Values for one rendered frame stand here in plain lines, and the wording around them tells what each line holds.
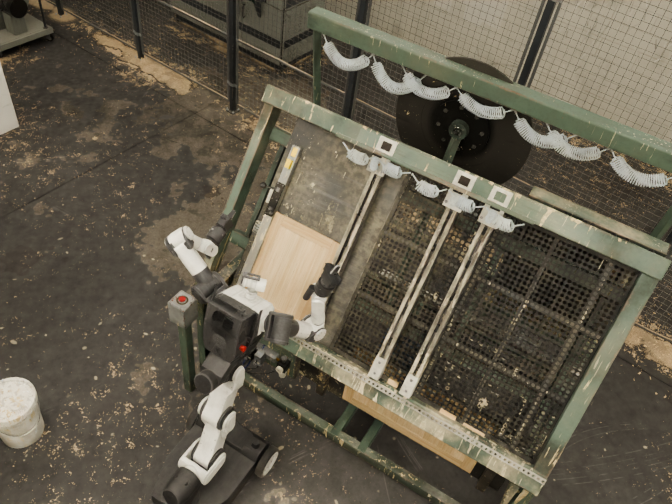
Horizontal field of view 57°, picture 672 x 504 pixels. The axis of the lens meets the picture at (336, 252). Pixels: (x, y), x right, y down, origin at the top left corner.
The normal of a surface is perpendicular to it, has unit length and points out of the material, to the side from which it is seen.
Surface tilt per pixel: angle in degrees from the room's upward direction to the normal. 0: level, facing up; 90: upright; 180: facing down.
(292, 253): 55
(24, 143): 0
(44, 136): 0
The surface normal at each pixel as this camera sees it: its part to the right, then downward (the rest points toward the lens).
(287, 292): -0.35, 0.07
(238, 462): 0.11, -0.69
